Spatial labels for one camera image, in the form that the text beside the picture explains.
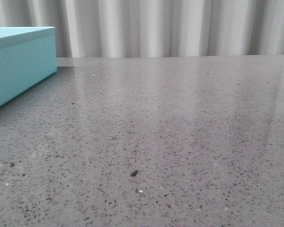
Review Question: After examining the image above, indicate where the grey pleated curtain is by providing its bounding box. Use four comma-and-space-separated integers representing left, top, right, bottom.
0, 0, 284, 58

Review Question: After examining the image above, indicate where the turquoise blue storage box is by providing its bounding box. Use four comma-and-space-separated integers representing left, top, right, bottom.
0, 26, 57, 106

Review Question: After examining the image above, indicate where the small black debris piece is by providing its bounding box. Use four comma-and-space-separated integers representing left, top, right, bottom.
130, 170, 138, 177

